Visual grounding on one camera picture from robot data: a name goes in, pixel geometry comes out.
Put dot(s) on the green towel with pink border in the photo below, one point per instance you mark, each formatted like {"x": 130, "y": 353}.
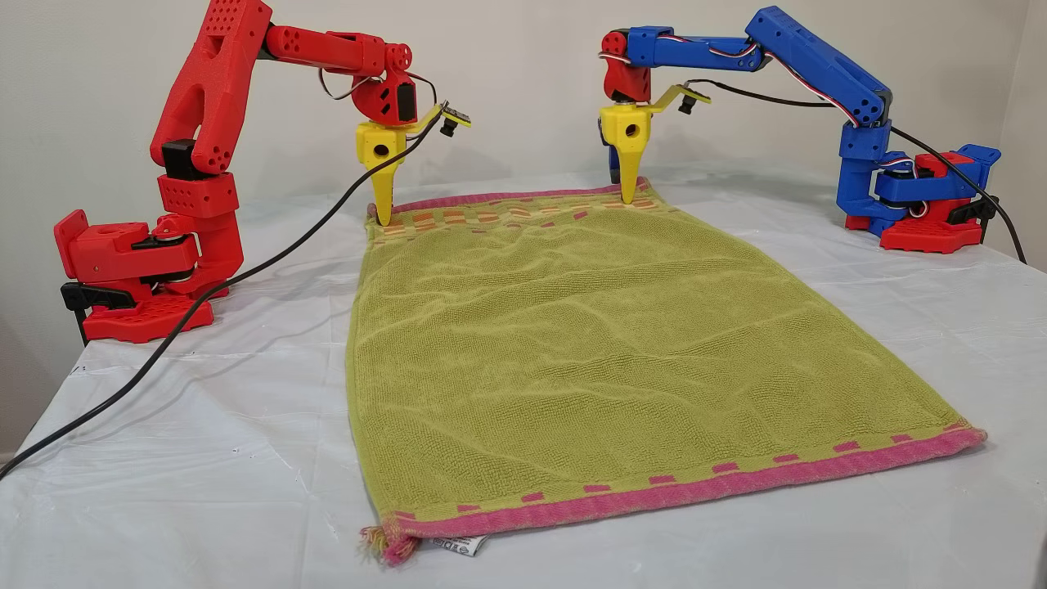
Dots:
{"x": 613, "y": 343}

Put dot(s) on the black table clamp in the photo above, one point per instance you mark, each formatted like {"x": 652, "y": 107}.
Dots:
{"x": 973, "y": 210}
{"x": 90, "y": 296}

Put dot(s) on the white table cover sheet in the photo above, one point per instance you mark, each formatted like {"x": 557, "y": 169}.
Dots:
{"x": 941, "y": 532}

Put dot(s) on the small camera on red arm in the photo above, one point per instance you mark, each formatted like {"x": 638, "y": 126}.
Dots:
{"x": 451, "y": 121}

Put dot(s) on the small camera on blue arm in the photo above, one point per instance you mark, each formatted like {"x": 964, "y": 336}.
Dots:
{"x": 691, "y": 102}

